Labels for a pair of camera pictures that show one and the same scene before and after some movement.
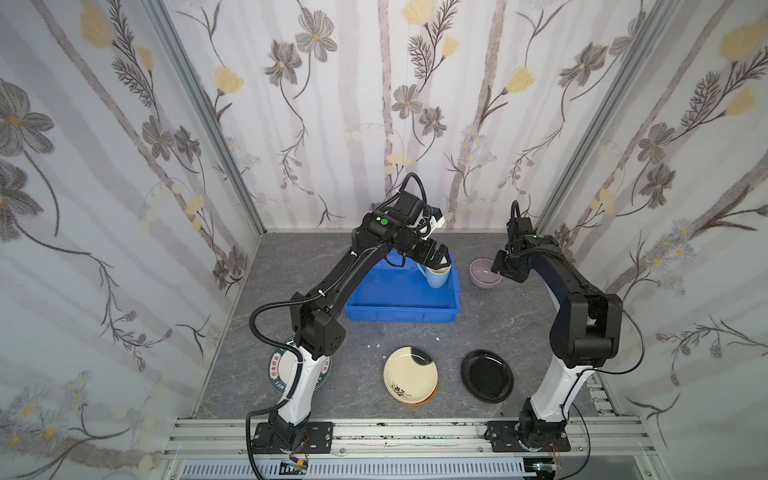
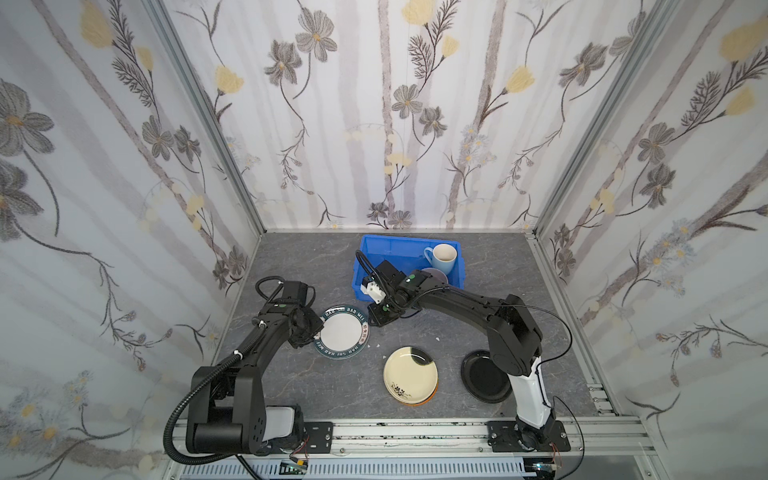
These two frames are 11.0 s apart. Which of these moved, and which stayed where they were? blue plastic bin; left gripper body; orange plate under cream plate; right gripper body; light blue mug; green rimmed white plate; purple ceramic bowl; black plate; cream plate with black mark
Moved: blue plastic bin; green rimmed white plate; right gripper body; left gripper body; purple ceramic bowl; light blue mug
Stayed: orange plate under cream plate; black plate; cream plate with black mark
